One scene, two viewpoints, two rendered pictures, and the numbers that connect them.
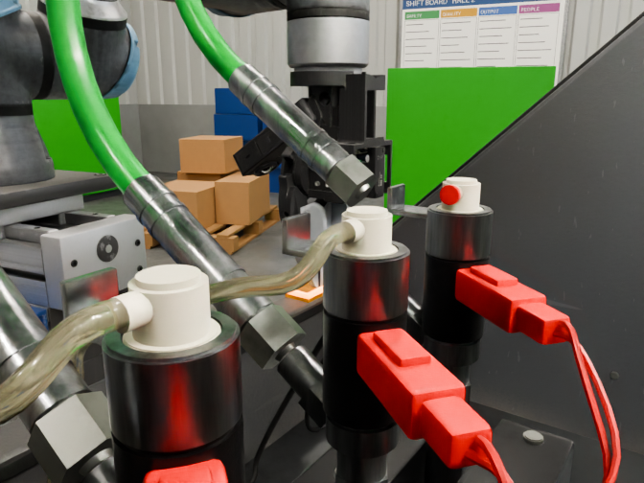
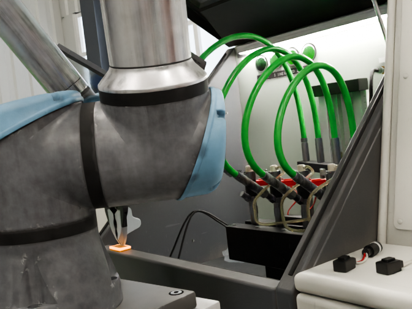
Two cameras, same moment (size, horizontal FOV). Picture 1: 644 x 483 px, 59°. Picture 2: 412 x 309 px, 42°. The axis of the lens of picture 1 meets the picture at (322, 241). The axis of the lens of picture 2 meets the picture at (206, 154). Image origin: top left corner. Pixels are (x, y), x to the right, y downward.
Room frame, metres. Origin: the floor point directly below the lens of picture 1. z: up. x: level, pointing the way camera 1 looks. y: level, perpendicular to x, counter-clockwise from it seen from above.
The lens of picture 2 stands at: (-0.03, 1.16, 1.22)
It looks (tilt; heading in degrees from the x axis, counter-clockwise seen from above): 3 degrees down; 287
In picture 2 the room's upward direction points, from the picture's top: 7 degrees counter-clockwise
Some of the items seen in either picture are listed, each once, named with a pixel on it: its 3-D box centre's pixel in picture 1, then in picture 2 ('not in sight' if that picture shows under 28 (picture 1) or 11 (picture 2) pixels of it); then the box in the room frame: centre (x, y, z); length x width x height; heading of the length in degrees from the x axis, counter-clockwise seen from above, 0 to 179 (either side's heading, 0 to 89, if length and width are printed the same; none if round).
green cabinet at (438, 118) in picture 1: (466, 170); not in sight; (3.84, -0.98, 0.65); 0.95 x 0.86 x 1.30; 73
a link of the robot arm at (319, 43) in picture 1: (330, 49); not in sight; (0.55, -0.01, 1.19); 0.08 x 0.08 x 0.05
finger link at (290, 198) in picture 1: (299, 201); (120, 208); (0.54, 0.02, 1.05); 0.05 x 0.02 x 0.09; 145
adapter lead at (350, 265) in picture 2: not in sight; (358, 255); (0.00, 0.30, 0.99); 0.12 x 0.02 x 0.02; 62
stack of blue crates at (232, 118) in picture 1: (268, 140); not in sight; (6.92, 0.65, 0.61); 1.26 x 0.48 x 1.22; 65
